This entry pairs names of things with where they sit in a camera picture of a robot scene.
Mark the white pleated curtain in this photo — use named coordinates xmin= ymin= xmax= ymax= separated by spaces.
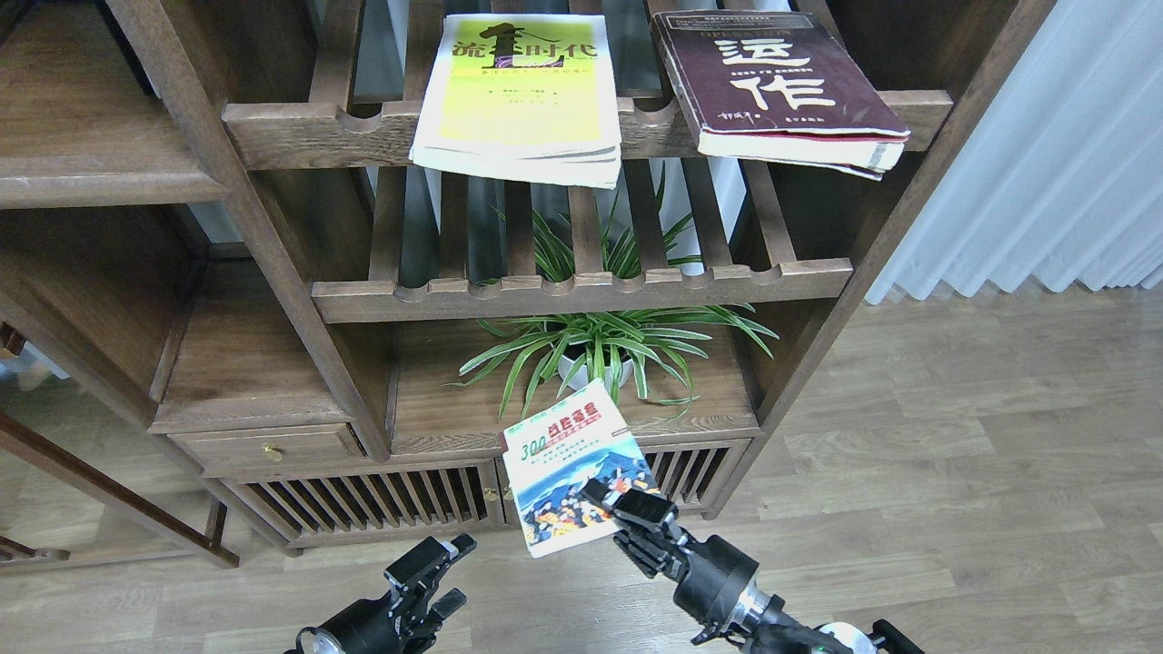
xmin=865 ymin=1 xmax=1162 ymax=303

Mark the small colourful paperback book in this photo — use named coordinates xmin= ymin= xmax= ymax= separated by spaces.
xmin=502 ymin=381 xmax=659 ymax=559

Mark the brass drawer knob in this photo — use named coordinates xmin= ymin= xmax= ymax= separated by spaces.
xmin=262 ymin=442 xmax=285 ymax=462

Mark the yellow green paperback book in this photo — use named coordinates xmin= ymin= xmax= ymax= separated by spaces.
xmin=411 ymin=14 xmax=621 ymax=190

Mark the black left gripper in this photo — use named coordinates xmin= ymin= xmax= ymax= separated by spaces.
xmin=314 ymin=533 xmax=477 ymax=653

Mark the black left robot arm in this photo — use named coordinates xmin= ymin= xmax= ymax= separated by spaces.
xmin=291 ymin=533 xmax=477 ymax=653

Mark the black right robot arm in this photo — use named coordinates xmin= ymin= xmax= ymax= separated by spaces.
xmin=582 ymin=479 xmax=921 ymax=653

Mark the maroon hardcover book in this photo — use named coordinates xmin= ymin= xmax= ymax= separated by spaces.
xmin=651 ymin=10 xmax=909 ymax=182

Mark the green spider plant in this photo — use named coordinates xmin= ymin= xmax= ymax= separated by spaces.
xmin=448 ymin=163 xmax=780 ymax=422

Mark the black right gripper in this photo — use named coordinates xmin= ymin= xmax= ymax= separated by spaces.
xmin=582 ymin=479 xmax=773 ymax=641

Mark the white plant pot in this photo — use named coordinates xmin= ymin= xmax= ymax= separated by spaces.
xmin=557 ymin=353 xmax=635 ymax=397

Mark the dark wooden bookshelf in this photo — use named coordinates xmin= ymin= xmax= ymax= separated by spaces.
xmin=3 ymin=1 xmax=1053 ymax=554

